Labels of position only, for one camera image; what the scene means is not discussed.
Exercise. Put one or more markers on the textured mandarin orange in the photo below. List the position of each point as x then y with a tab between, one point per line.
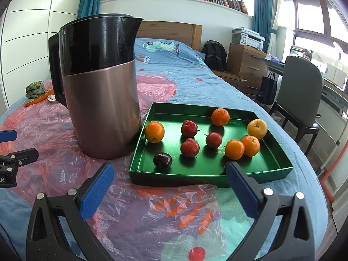
220	117

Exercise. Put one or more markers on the black backpack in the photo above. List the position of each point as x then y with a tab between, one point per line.
215	55

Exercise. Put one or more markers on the pink plastic sheet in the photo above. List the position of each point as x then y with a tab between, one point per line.
132	223

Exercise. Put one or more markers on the small red apple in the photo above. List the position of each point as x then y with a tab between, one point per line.
189	128

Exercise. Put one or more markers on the grey chair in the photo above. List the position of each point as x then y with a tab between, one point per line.
299	97

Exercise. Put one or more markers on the green tray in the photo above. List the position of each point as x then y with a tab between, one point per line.
207	167

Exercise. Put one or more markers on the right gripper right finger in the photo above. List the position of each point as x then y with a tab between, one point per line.
294	238

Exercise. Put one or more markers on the orange oval dish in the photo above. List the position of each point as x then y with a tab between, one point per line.
29	102

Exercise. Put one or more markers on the wooden drawer cabinet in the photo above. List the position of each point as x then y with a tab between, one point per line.
245	69

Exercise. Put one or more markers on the smooth orange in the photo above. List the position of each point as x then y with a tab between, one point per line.
154	132

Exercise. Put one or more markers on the yellow round fruit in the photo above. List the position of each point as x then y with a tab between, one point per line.
257	128

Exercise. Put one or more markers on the white wardrobe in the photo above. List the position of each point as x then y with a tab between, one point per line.
26	27

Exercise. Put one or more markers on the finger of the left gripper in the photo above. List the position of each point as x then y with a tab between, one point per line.
8	135
19	158

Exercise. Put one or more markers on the dark purple plum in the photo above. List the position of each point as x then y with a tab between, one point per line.
162	161

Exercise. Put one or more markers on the blue patterned bedsheet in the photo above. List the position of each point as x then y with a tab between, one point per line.
182	77

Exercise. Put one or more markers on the dark blue tote bag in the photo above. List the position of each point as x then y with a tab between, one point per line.
268	89

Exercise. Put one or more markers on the wooden headboard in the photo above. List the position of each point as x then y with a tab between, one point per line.
189	34

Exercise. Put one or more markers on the red strawberry-like fruit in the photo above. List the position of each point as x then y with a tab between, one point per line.
190	148

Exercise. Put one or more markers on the white printer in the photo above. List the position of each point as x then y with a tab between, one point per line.
244	36

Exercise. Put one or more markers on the black copper electric kettle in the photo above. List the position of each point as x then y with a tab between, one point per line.
92	67

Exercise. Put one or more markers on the small orange kumquat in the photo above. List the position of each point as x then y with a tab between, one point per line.
234	149

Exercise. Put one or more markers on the large mandarin orange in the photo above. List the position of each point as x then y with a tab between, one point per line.
251	145

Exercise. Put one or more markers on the white patterned oval plate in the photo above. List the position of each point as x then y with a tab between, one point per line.
51	98

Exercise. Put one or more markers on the green toy cabbage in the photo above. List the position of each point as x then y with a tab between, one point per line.
35	90

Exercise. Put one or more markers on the red crabapple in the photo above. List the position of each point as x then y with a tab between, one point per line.
213	140

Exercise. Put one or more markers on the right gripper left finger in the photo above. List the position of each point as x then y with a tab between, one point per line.
46	239

